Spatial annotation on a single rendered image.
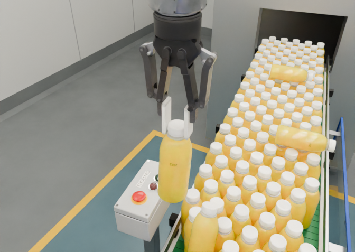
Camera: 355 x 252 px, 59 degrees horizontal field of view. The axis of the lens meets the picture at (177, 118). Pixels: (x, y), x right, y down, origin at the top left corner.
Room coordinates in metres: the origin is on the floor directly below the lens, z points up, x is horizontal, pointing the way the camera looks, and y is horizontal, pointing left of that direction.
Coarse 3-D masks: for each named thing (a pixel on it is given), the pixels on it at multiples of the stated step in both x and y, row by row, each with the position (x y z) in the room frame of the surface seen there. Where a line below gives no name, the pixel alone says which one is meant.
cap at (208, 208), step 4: (204, 204) 0.52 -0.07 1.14; (208, 204) 0.52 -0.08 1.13; (212, 204) 0.53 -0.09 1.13; (216, 204) 0.53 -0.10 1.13; (204, 208) 0.51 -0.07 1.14; (208, 208) 0.51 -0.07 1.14; (212, 208) 0.51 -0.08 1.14; (216, 208) 0.51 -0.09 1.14; (204, 212) 0.50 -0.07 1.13; (208, 212) 0.50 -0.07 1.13; (212, 212) 0.50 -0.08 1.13; (216, 212) 0.51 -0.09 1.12
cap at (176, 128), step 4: (172, 120) 0.51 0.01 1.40; (176, 120) 0.51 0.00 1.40; (180, 120) 0.51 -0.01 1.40; (168, 124) 0.50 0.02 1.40; (172, 124) 0.50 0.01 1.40; (176, 124) 0.50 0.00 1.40; (180, 124) 0.50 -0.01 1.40; (168, 128) 0.49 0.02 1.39; (172, 128) 0.48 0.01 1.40; (176, 128) 0.48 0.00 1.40; (180, 128) 0.48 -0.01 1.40; (168, 132) 0.49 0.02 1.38; (172, 132) 0.48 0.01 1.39; (176, 132) 0.48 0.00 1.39; (180, 132) 0.48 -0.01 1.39; (176, 136) 0.48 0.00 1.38; (180, 136) 0.48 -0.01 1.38
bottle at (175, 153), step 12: (168, 144) 0.48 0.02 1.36; (180, 144) 0.47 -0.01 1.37; (168, 156) 0.46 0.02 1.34; (180, 156) 0.46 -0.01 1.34; (168, 168) 0.46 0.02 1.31; (180, 168) 0.46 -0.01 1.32; (168, 180) 0.46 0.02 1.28; (180, 180) 0.46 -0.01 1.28; (168, 192) 0.46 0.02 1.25; (180, 192) 0.46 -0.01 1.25
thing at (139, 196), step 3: (135, 192) 0.59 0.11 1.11; (138, 192) 0.59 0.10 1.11; (141, 192) 0.59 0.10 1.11; (144, 192) 0.59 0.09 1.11; (132, 195) 0.58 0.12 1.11; (135, 195) 0.57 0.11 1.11; (138, 195) 0.57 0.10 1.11; (141, 195) 0.57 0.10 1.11; (144, 195) 0.58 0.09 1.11; (135, 198) 0.57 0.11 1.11; (138, 198) 0.57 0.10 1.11; (141, 198) 0.57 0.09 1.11; (144, 198) 0.57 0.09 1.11; (138, 201) 0.56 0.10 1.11
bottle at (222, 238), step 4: (220, 232) 0.50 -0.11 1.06; (228, 232) 0.50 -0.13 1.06; (232, 232) 0.51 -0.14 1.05; (220, 236) 0.49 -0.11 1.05; (224, 236) 0.49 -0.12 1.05; (228, 236) 0.49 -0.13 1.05; (232, 236) 0.50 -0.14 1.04; (216, 240) 0.49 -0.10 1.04; (220, 240) 0.49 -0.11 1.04; (224, 240) 0.49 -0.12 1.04; (216, 244) 0.49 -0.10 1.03; (220, 244) 0.49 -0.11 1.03; (216, 248) 0.49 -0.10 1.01; (220, 248) 0.48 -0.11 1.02
